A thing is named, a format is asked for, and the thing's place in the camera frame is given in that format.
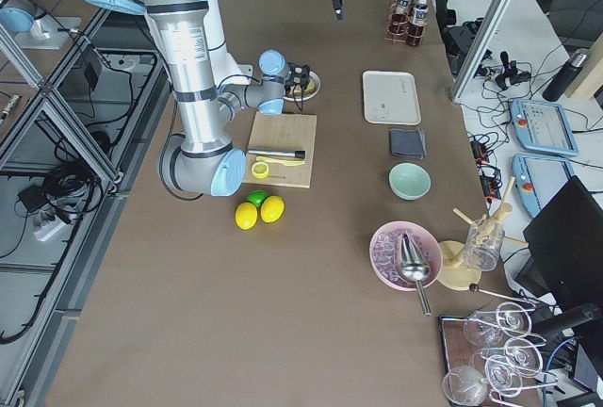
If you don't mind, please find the white round plate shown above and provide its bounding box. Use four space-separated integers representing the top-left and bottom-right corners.
284 71 321 102

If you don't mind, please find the bread slice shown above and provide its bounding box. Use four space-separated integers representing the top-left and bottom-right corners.
302 78 317 96

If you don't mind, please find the cream rabbit tray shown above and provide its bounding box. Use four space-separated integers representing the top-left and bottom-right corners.
362 71 421 125

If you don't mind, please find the wine glass rack tray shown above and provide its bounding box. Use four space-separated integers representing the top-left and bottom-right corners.
438 300 584 406

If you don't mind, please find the wooden cutting board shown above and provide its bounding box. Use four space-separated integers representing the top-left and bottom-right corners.
244 112 318 188

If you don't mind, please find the steel pepper grinder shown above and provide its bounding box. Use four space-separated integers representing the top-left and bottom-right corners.
247 148 306 160

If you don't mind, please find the tea bottle upper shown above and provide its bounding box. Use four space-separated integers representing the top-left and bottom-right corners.
395 0 412 15

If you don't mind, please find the yellow plastic knife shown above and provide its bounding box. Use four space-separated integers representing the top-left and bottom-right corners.
255 155 306 167

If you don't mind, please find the tea bottle lower right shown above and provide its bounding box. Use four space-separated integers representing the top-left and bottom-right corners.
405 0 429 47

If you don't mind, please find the half lemon slice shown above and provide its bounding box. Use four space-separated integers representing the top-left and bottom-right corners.
251 161 269 179

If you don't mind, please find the green lime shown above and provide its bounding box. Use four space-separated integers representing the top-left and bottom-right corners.
246 189 269 208

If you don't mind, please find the yellow lemon upper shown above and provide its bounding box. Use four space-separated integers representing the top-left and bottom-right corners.
260 195 285 223

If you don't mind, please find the yellow lemon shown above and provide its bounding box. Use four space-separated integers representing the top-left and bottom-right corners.
260 195 285 223
235 202 258 231

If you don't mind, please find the grey folded cloth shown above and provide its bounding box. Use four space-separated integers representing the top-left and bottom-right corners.
389 129 427 159

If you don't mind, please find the yellow lemon lower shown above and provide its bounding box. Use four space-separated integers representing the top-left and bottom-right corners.
235 202 258 231

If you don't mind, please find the mint green bowl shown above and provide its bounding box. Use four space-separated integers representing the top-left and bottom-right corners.
388 163 432 201

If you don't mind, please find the pink bowl with ice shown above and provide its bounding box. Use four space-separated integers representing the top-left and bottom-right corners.
369 220 443 291

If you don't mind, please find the steel ice scoop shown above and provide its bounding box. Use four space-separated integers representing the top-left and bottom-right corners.
399 233 432 317

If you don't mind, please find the black water bottle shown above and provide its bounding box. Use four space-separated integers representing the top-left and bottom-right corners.
542 48 589 102

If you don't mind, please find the teach pendant far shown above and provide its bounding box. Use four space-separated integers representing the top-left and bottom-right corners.
510 99 579 156

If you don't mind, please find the teach pendant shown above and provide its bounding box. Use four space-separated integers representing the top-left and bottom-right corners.
510 99 579 156
512 154 575 218

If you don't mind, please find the wooden mug tree stand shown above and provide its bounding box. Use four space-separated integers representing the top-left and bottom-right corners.
437 176 528 290

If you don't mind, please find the glass jar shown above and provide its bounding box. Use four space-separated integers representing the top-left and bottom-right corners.
462 219 505 271

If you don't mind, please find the teach pendant near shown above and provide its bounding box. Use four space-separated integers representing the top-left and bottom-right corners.
512 154 575 218

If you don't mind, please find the black monitor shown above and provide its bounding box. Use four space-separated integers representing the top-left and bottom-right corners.
523 176 602 307

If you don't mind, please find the copper wire bottle rack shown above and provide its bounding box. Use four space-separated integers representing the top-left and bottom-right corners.
384 0 415 43

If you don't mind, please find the aluminium frame post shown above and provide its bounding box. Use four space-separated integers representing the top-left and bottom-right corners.
450 0 512 103

